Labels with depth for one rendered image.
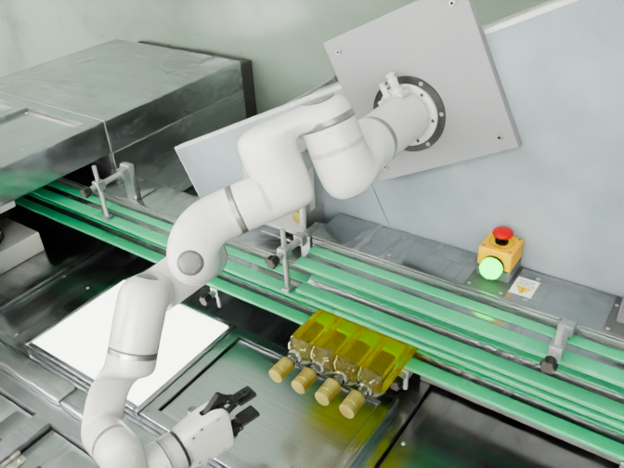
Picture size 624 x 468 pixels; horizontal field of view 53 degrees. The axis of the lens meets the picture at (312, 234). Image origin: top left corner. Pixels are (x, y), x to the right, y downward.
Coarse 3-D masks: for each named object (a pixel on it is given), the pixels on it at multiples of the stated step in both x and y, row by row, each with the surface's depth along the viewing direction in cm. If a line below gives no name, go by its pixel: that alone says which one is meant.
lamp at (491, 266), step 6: (486, 258) 125; (492, 258) 124; (498, 258) 124; (480, 264) 125; (486, 264) 124; (492, 264) 123; (498, 264) 123; (480, 270) 125; (486, 270) 124; (492, 270) 123; (498, 270) 123; (486, 276) 125; (492, 276) 124; (498, 276) 124
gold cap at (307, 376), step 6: (300, 372) 128; (306, 372) 127; (312, 372) 127; (300, 378) 126; (306, 378) 126; (312, 378) 127; (294, 384) 126; (300, 384) 125; (306, 384) 126; (294, 390) 127; (300, 390) 126
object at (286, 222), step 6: (246, 174) 153; (300, 210) 148; (288, 216) 158; (300, 216) 149; (270, 222) 157; (276, 222) 156; (282, 222) 156; (288, 222) 156; (294, 222) 156; (300, 222) 150; (288, 228) 154; (294, 228) 154; (300, 228) 151
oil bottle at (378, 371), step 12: (384, 348) 131; (396, 348) 130; (408, 348) 132; (372, 360) 128; (384, 360) 128; (396, 360) 128; (408, 360) 134; (360, 372) 126; (372, 372) 125; (384, 372) 125; (396, 372) 130; (372, 384) 124; (384, 384) 126; (372, 396) 126
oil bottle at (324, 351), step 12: (336, 324) 137; (348, 324) 137; (324, 336) 134; (336, 336) 134; (348, 336) 134; (312, 348) 132; (324, 348) 131; (336, 348) 131; (312, 360) 131; (324, 360) 129; (324, 372) 131
